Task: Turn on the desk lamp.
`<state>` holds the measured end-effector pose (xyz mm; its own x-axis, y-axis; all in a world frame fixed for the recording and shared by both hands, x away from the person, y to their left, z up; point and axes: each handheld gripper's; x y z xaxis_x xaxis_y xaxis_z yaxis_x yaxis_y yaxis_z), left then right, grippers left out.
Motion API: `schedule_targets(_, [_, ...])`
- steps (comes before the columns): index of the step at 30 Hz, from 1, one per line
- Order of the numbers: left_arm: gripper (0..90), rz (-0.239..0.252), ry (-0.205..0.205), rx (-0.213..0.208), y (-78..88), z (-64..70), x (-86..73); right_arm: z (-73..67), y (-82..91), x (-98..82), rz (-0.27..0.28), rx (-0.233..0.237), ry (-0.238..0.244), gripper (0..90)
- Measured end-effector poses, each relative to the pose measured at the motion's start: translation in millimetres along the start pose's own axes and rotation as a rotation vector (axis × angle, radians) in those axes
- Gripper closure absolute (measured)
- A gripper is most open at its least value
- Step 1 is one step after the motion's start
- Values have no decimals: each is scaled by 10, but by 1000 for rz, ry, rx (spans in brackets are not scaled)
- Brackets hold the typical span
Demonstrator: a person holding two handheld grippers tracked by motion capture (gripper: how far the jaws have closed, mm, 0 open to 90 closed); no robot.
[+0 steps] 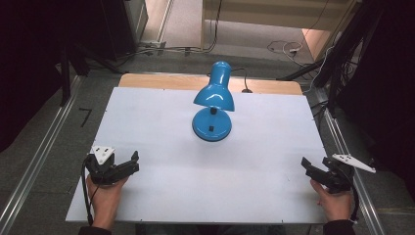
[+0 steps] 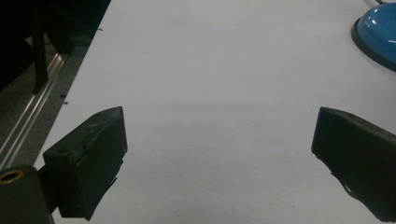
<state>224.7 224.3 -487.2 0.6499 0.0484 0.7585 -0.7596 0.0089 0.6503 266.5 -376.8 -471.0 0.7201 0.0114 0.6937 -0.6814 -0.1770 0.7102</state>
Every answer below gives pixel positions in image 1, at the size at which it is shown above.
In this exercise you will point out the white table cover sheet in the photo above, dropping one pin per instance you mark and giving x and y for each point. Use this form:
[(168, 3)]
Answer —
[(163, 163)]

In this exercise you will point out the grey power strip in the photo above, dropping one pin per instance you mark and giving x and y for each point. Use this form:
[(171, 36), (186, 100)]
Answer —
[(152, 44)]

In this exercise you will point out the black metal stand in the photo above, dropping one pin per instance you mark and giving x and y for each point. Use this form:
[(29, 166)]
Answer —
[(65, 78), (332, 88)]

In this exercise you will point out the aluminium floor rail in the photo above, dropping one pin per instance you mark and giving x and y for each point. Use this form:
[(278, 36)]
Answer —
[(36, 160), (352, 182)]

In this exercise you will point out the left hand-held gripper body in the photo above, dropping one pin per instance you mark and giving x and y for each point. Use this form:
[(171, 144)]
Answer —
[(101, 169)]

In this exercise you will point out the blue desk lamp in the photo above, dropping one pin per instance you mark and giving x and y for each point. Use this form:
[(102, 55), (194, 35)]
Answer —
[(213, 94)]

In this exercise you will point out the person's left hand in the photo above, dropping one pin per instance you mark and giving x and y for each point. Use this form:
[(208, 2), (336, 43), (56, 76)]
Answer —
[(104, 202)]

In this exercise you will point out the person's right hand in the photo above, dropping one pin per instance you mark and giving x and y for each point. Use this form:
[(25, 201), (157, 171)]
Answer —
[(336, 205)]

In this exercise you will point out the dark cabinet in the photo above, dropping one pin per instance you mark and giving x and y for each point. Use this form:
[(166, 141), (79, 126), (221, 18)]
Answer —
[(120, 26)]

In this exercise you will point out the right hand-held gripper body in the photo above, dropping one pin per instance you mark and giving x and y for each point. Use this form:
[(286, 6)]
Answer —
[(339, 178)]

